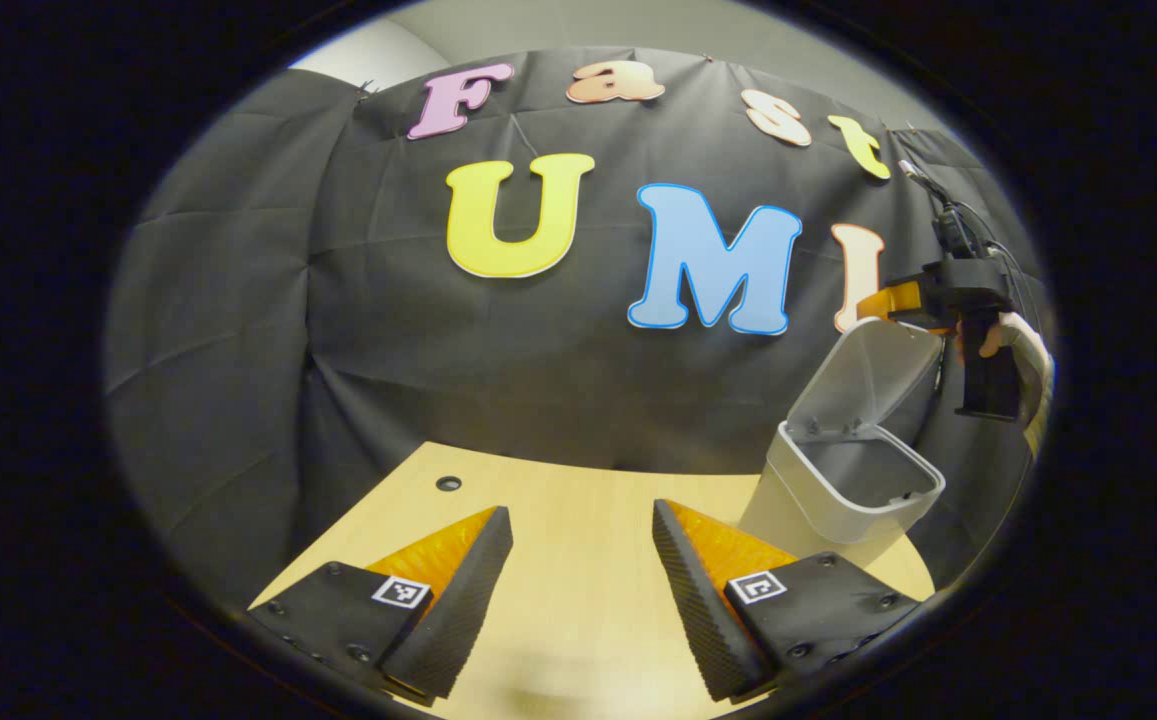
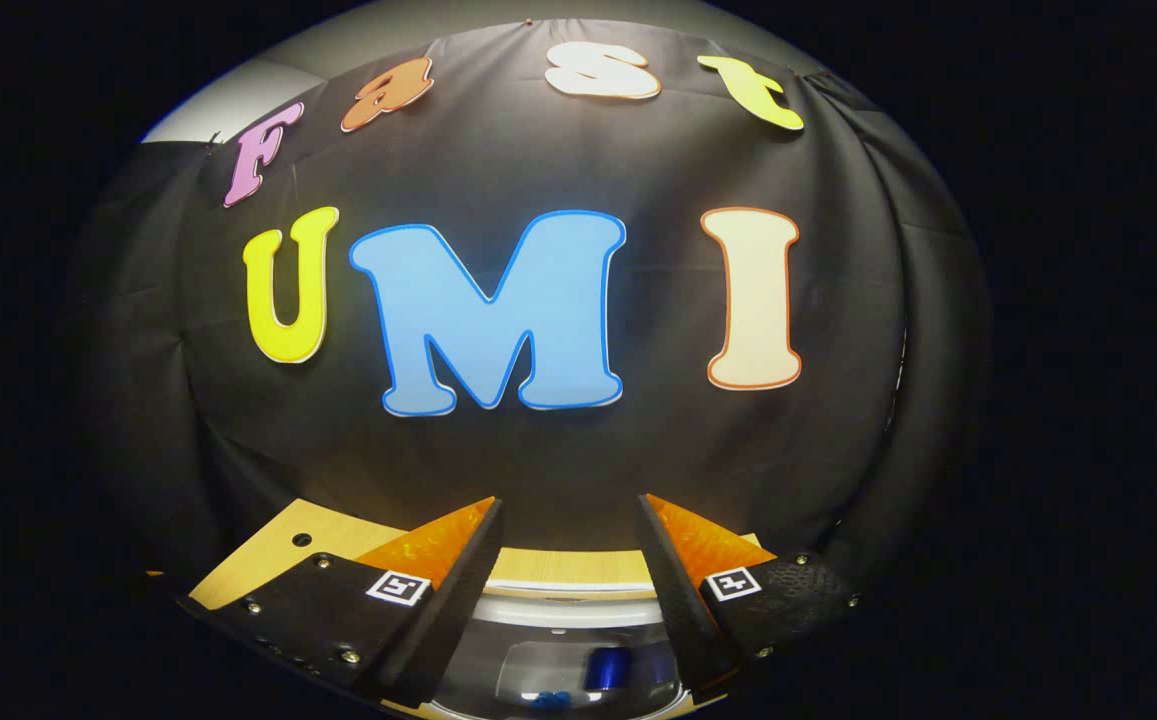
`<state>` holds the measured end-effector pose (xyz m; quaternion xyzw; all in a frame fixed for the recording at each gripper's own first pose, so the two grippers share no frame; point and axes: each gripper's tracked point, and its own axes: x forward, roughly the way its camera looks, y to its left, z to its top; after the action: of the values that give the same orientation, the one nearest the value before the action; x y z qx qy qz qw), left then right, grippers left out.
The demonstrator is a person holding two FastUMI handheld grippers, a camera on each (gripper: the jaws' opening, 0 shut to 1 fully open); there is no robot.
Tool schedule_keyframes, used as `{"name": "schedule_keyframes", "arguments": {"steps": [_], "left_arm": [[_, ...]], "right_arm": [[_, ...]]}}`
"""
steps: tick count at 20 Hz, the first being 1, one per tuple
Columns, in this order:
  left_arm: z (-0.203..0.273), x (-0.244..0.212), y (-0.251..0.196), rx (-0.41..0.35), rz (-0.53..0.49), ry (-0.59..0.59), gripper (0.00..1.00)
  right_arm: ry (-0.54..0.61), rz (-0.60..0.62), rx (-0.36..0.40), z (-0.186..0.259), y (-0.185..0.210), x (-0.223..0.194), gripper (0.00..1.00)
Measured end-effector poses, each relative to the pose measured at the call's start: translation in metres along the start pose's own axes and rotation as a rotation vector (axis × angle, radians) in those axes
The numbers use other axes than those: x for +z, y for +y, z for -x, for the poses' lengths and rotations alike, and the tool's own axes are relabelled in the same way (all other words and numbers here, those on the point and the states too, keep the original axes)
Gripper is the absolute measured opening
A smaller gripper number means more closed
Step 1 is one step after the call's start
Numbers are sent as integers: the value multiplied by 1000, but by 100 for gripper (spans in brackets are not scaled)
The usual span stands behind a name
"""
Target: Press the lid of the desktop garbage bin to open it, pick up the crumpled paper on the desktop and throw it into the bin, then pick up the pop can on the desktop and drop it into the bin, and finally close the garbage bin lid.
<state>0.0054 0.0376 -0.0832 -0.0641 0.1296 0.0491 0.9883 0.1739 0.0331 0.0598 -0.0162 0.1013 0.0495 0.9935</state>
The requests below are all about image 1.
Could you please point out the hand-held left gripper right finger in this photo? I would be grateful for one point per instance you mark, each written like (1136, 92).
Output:
(703, 620)

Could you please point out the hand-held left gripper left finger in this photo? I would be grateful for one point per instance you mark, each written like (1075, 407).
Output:
(463, 610)

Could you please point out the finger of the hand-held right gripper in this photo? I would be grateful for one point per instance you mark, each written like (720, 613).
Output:
(888, 300)

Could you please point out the white desktop garbage bin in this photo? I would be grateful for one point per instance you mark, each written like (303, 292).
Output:
(818, 505)

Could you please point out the wooden desktop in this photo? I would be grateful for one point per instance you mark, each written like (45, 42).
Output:
(578, 560)

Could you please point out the black backdrop cloth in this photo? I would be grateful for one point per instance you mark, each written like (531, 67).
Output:
(438, 380)

